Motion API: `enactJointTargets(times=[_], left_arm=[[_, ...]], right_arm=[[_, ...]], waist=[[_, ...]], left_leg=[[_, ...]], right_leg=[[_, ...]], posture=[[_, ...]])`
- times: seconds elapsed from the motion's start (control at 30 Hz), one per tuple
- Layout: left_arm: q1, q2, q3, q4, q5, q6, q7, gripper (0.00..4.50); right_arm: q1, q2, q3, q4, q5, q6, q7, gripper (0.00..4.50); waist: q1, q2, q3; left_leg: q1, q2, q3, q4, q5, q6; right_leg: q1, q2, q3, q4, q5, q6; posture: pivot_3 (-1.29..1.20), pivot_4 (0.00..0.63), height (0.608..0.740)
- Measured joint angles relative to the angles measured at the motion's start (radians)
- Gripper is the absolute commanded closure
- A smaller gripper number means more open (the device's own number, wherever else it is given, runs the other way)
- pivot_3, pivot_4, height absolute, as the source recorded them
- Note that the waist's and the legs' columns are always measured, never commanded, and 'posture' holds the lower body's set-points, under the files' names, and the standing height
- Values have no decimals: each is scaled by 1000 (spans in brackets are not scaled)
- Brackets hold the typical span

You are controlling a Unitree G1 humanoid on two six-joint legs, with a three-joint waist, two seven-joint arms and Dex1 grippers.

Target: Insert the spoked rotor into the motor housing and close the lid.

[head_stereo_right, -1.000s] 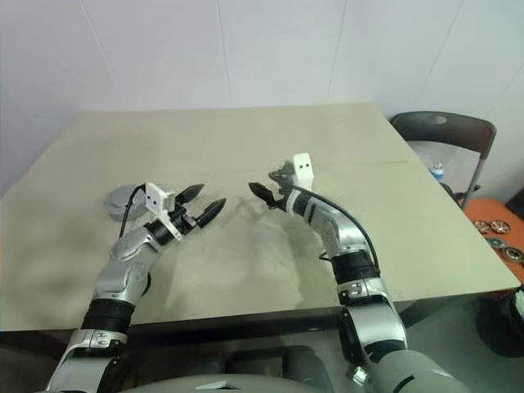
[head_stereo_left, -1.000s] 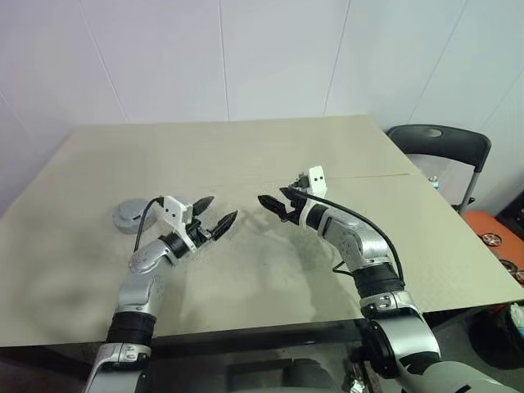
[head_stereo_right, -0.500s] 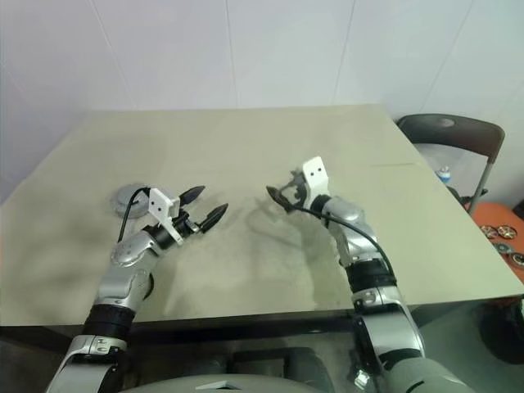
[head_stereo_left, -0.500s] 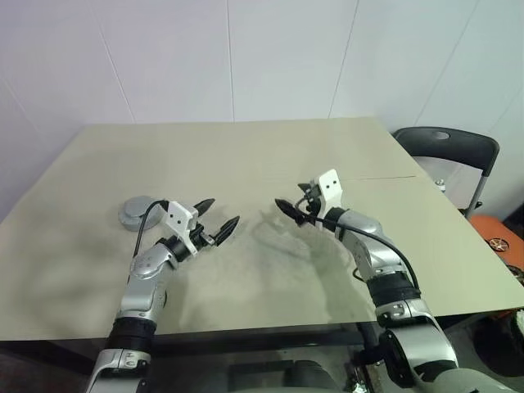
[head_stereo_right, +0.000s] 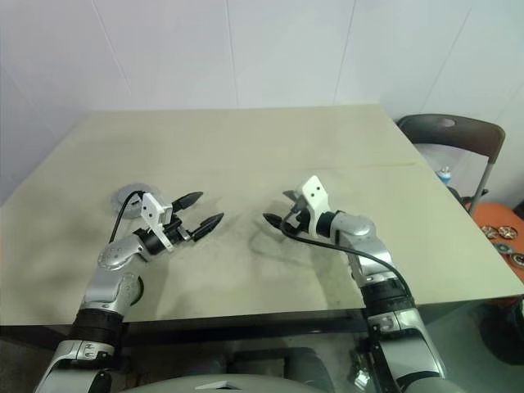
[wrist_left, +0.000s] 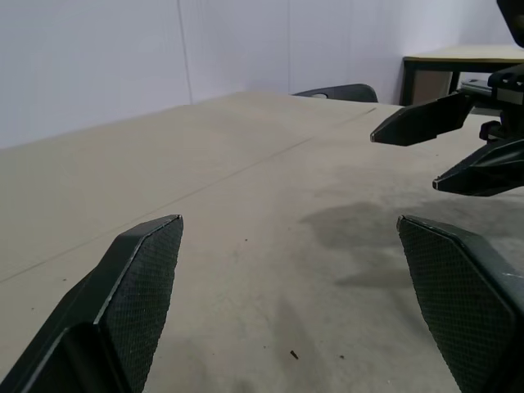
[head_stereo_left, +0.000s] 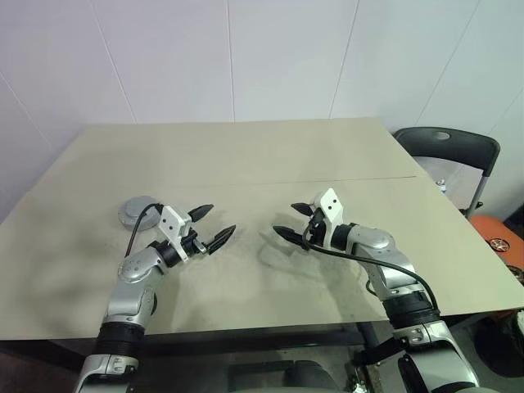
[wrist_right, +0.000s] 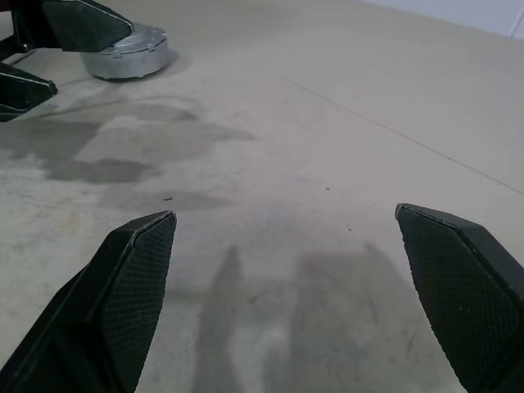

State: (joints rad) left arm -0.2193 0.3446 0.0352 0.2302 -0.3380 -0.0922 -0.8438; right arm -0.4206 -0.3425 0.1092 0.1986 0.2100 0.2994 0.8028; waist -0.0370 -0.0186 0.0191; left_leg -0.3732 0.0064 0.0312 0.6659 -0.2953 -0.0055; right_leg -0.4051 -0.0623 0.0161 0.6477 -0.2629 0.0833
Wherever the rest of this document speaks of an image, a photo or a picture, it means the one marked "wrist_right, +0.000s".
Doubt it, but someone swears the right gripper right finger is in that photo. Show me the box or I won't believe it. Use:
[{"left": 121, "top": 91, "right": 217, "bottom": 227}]
[{"left": 394, "top": 202, "right": 524, "bottom": 393}]

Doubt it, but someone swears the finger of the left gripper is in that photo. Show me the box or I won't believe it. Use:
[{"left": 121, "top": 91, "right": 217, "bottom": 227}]
[
  {"left": 0, "top": 61, "right": 57, "bottom": 123},
  {"left": 42, "top": 0, "right": 134, "bottom": 53}
]

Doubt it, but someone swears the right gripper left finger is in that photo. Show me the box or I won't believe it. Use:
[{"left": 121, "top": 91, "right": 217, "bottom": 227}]
[{"left": 0, "top": 210, "right": 178, "bottom": 393}]

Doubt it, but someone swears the silver round motor lid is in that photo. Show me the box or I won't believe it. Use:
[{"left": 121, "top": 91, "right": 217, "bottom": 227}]
[{"left": 80, "top": 20, "right": 171, "bottom": 81}]

